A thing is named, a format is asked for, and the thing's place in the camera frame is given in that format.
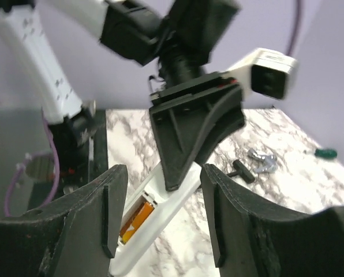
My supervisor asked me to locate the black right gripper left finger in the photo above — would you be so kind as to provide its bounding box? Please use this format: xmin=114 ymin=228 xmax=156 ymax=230
xmin=0 ymin=164 xmax=128 ymax=277

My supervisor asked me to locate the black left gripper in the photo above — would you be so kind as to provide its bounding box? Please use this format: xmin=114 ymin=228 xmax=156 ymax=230
xmin=149 ymin=72 xmax=245 ymax=191

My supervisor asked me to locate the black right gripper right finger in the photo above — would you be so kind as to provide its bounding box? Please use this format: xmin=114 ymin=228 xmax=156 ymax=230
xmin=202 ymin=164 xmax=344 ymax=276

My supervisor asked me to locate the white remote control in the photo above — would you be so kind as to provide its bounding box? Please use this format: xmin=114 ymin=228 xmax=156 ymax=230
xmin=109 ymin=163 xmax=201 ymax=276

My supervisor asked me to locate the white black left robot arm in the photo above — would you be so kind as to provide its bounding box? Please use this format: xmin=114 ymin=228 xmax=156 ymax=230
xmin=0 ymin=1 xmax=242 ymax=192

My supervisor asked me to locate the black cable connector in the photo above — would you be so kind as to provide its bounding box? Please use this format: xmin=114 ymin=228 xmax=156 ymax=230
xmin=227 ymin=159 xmax=255 ymax=184

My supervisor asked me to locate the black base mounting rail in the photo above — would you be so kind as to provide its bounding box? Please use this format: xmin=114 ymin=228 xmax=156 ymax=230
xmin=25 ymin=110 xmax=108 ymax=210

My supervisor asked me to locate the silver metal bracket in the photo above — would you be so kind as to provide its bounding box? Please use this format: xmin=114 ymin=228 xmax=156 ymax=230
xmin=248 ymin=148 xmax=278 ymax=174

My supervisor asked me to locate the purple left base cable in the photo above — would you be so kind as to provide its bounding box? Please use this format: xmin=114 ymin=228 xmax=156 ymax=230
xmin=3 ymin=109 xmax=62 ymax=217

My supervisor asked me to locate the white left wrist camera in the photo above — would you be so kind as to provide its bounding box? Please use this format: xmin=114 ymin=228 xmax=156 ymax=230
xmin=223 ymin=48 xmax=298 ymax=100

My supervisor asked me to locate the green handled screwdriver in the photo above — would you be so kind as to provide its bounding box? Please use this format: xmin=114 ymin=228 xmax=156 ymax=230
xmin=303 ymin=148 xmax=338 ymax=160

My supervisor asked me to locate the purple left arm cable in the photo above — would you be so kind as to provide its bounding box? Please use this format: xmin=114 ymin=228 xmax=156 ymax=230
xmin=286 ymin=0 xmax=304 ymax=57

